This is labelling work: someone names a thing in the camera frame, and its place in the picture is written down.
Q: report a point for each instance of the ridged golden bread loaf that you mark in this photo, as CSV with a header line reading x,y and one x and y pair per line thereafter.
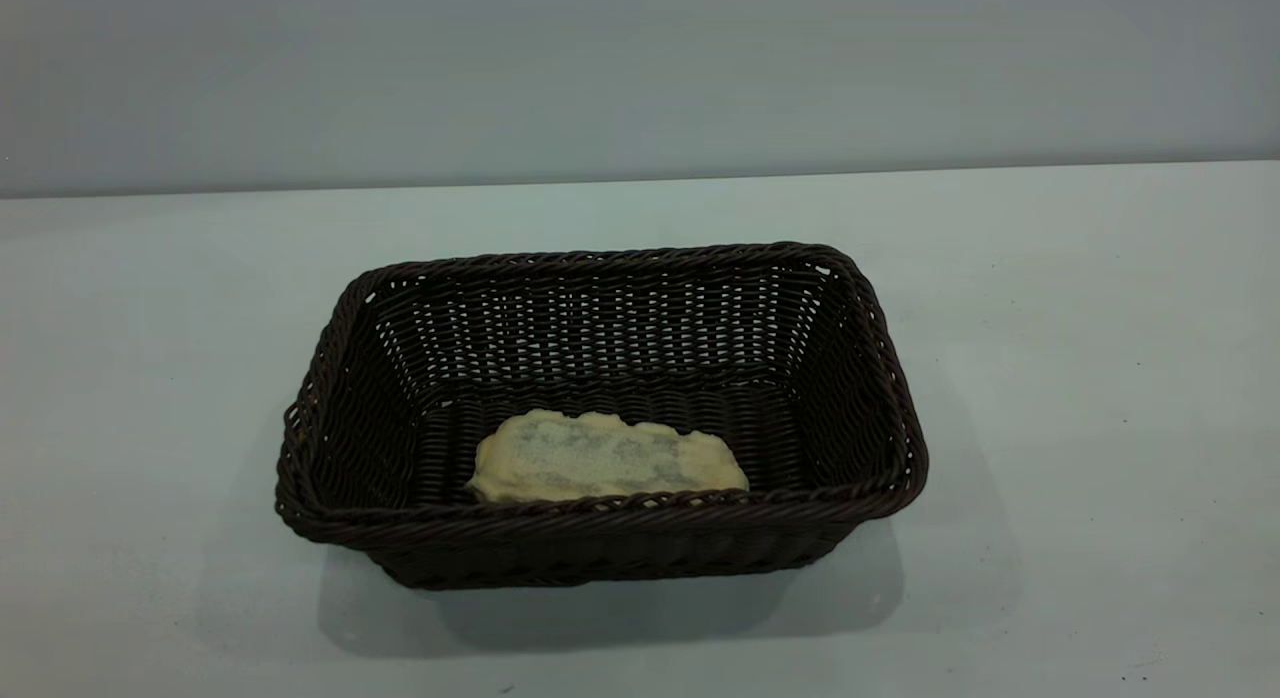
x,y
600,458

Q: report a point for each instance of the dark brown wicker basket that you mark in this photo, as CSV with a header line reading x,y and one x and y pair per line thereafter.
x,y
600,550

